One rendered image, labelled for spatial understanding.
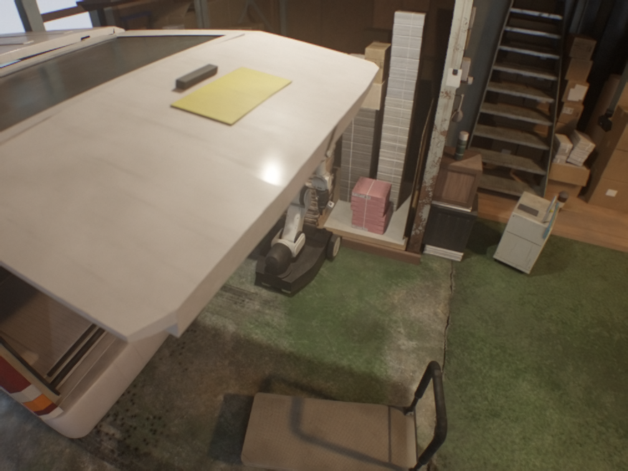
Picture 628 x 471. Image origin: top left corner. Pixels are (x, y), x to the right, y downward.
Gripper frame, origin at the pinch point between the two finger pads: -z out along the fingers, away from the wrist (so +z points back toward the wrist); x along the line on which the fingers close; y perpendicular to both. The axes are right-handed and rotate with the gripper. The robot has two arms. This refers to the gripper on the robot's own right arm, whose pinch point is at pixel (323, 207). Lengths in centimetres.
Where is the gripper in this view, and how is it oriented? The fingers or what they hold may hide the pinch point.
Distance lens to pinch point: 259.5
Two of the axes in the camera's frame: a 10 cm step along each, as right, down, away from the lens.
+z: -0.8, -6.3, -7.8
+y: -9.2, -2.5, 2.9
